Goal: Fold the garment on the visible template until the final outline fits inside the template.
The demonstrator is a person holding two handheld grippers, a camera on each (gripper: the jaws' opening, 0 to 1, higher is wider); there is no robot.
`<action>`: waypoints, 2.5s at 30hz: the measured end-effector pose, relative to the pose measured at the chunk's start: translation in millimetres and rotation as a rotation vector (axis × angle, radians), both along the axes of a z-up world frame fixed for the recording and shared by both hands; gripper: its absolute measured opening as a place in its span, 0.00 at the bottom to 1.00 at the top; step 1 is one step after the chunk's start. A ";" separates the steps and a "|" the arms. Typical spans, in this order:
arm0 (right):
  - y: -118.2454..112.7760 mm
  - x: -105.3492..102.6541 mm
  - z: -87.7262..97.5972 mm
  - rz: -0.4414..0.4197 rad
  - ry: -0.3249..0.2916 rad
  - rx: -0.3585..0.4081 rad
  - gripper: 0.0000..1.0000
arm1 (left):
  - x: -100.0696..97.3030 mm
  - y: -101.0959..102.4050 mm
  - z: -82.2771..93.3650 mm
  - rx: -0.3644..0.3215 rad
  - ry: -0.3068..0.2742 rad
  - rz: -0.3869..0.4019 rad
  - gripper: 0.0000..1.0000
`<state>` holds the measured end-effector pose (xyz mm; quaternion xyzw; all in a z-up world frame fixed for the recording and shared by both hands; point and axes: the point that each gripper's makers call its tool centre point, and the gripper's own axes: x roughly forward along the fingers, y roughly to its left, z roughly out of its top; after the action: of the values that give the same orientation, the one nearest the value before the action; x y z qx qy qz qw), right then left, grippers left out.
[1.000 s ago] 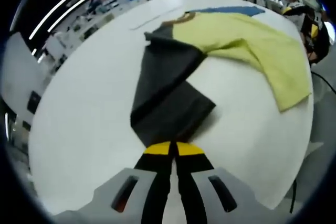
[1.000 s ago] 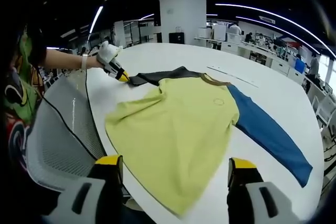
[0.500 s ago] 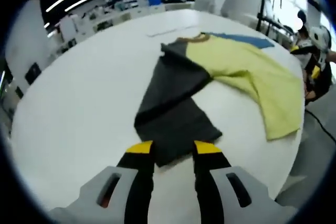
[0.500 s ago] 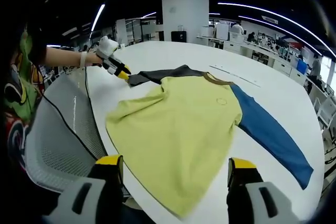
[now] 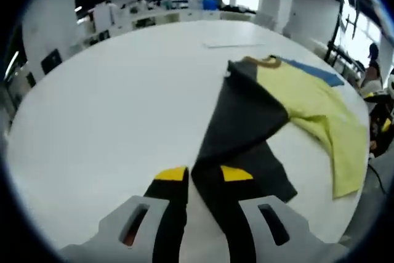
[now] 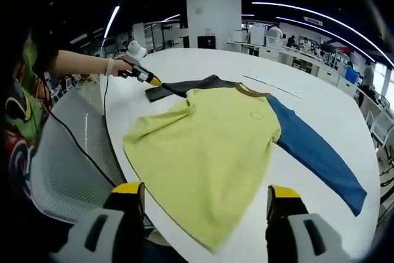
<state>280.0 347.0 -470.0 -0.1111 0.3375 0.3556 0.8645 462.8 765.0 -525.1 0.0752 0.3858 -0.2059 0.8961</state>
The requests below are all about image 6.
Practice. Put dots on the grey mesh chair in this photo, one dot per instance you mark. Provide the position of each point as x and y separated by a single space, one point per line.
61 164

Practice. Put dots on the white cabinet row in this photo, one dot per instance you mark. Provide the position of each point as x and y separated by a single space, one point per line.
326 75

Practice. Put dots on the ceiling light strip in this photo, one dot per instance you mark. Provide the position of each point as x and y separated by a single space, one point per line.
111 22

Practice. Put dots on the white office chair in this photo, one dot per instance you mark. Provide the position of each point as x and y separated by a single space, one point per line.
381 124

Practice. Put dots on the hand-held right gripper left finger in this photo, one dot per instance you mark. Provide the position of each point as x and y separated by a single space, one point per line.
123 213

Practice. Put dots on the white template strip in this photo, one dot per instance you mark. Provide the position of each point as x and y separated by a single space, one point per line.
271 86

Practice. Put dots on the black cabinet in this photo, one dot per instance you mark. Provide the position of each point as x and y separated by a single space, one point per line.
206 42

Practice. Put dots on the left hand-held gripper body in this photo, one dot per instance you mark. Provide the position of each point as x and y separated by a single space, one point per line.
137 66

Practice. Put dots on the blue bin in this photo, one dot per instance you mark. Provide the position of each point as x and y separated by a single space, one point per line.
351 75

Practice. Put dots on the person's left hand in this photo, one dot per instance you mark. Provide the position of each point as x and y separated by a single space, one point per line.
118 67

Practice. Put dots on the yellow blue grey garment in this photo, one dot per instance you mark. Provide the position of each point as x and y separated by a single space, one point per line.
209 139

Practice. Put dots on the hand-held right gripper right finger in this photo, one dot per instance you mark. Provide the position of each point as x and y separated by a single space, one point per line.
283 213

